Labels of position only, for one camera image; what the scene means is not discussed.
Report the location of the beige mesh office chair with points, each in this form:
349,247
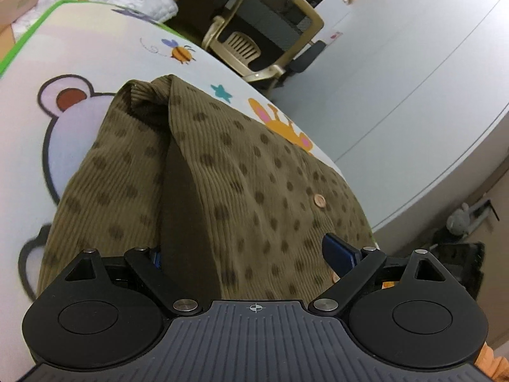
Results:
265,41

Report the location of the brown polka dot corduroy garment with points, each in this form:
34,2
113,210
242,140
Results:
236,210

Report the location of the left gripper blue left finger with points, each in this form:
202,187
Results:
159,287

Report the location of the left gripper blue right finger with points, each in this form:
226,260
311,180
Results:
355,268

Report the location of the cartoon animal print blanket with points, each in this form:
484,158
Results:
56,85

